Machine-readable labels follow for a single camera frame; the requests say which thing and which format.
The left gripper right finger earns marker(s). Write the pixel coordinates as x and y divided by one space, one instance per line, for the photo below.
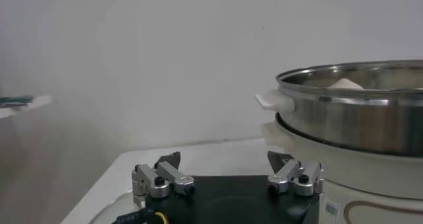
294 175

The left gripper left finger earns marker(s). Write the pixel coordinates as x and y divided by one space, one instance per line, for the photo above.
165 179

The white steamed baozi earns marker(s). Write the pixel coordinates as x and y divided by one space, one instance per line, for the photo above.
345 84

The stainless steel steamer basket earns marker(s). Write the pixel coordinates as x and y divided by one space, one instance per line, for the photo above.
347 123

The white electric pot base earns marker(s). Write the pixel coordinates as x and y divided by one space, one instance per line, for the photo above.
363 175

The green circuit board item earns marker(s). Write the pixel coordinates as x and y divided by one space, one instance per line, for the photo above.
15 100

